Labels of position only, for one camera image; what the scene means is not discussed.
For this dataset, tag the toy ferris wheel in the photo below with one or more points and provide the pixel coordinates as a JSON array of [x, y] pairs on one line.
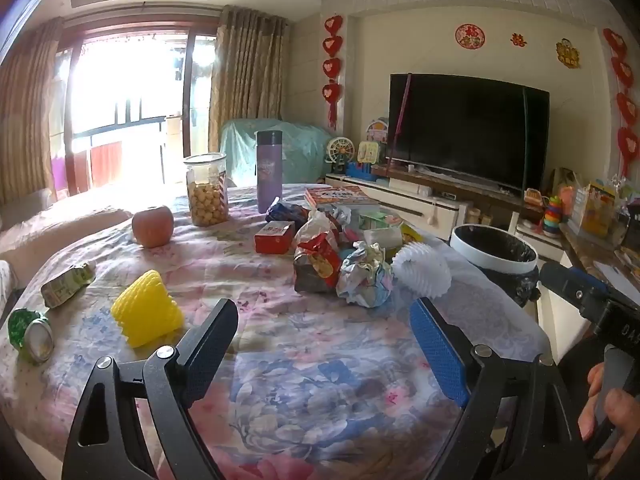
[[340, 152]]

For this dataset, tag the armchair under teal cover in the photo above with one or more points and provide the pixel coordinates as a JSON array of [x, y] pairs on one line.
[[295, 145]]

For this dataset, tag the white paper sheet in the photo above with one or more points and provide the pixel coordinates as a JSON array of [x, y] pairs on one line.
[[625, 285]]

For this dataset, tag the crumpled white silver wrapper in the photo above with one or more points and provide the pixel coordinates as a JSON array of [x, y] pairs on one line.
[[317, 222]]

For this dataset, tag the white television cabinet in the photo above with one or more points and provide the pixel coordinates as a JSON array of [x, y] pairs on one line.
[[400, 200]]

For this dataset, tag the round red wall sticker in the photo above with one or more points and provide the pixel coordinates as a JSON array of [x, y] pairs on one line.
[[470, 35]]

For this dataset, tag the white counter cabinet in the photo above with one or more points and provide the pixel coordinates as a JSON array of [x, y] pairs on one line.
[[565, 320]]

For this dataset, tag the blue toy block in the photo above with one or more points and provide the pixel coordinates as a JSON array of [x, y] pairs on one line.
[[360, 169]]

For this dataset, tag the colourful toy house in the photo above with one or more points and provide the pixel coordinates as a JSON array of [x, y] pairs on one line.
[[377, 132]]

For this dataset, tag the white foam fruit net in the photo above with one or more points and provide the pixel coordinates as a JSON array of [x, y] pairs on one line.
[[420, 270]]

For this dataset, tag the thin pink rod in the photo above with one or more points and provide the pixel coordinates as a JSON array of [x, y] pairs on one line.
[[402, 115]]

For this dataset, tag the beige patterned curtain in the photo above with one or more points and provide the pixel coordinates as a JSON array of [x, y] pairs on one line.
[[25, 125], [245, 70]]

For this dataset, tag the toy cash register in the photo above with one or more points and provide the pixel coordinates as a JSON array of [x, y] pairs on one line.
[[534, 197]]

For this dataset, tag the purple thermos bottle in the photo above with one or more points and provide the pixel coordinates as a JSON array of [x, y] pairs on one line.
[[269, 175]]

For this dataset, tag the floral tablecloth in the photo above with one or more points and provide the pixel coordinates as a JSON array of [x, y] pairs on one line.
[[310, 360]]

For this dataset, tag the yellow foam fruit net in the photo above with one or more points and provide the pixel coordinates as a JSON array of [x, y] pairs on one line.
[[145, 310]]

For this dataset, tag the white red milk carton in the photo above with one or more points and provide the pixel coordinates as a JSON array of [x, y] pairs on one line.
[[272, 240]]

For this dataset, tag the yellow wrapper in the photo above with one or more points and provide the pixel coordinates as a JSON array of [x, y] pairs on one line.
[[410, 234]]

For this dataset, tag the green tissue box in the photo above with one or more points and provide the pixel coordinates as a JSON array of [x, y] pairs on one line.
[[375, 219]]

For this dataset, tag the yellow cartoon box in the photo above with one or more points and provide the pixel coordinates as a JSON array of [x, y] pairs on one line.
[[597, 210]]

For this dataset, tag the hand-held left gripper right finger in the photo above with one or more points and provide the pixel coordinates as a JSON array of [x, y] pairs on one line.
[[440, 355]]

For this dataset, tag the pale green small box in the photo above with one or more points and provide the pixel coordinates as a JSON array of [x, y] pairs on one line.
[[382, 237]]

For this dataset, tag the colourful book box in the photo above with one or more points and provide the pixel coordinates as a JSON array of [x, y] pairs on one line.
[[340, 195]]

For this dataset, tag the red apple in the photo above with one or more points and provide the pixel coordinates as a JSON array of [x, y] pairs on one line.
[[152, 227]]

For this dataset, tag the sofa with pink cover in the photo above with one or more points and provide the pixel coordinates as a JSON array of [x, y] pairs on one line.
[[60, 220]]

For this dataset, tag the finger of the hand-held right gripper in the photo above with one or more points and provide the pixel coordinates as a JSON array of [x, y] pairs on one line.
[[570, 282]]

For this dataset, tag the small red character sticker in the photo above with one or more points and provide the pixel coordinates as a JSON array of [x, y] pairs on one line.
[[517, 40]]

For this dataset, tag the person's right hand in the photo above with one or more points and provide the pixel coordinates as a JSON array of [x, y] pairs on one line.
[[620, 415]]

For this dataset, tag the red snack bag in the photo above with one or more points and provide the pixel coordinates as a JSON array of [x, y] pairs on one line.
[[317, 260]]

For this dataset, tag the green snack packet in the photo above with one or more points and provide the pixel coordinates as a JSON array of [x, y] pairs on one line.
[[65, 285]]

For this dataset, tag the white bin with black liner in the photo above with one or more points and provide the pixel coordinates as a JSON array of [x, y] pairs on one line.
[[480, 258]]

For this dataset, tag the person's dark clothing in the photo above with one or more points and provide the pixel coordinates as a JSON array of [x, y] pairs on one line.
[[575, 370]]

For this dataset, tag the balcony sliding glass door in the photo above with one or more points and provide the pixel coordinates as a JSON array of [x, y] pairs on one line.
[[125, 85]]

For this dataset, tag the pink toy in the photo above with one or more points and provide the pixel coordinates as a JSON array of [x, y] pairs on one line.
[[566, 197]]

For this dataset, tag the blue wrapper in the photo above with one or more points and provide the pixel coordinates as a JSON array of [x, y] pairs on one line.
[[285, 212]]

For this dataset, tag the brown marble counter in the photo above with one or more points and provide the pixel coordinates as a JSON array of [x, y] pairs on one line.
[[590, 255]]

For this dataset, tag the clear jar of snack balls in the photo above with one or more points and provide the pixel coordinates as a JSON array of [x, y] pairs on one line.
[[206, 200]]

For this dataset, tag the crumpled silver foil wrapper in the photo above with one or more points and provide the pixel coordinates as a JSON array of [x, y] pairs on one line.
[[365, 275]]

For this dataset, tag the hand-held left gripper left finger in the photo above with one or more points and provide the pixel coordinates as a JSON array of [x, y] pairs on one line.
[[212, 350]]

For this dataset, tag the gold red figure sticker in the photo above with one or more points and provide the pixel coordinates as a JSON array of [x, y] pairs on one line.
[[567, 54]]

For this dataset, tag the black flat television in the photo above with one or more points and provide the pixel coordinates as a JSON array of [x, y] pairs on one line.
[[465, 130]]

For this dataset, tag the green drink can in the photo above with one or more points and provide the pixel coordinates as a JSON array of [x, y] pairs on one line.
[[25, 327]]

